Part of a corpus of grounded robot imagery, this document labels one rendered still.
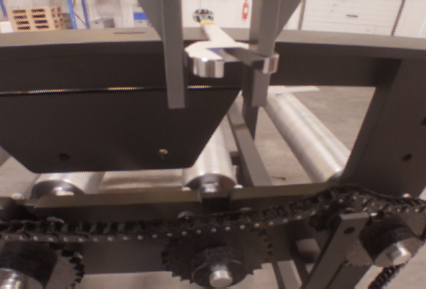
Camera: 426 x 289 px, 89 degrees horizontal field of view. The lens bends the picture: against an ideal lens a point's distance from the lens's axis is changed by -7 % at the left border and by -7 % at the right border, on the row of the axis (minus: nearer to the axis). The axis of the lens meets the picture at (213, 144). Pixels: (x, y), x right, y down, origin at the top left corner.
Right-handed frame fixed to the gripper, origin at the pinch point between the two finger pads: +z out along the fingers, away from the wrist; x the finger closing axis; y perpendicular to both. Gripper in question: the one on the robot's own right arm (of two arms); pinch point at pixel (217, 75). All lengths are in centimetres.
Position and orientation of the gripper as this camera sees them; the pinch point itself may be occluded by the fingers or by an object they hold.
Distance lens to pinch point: 17.8
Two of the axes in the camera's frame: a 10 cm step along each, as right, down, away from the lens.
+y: 1.0, 5.4, -8.3
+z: -0.2, 8.4, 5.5
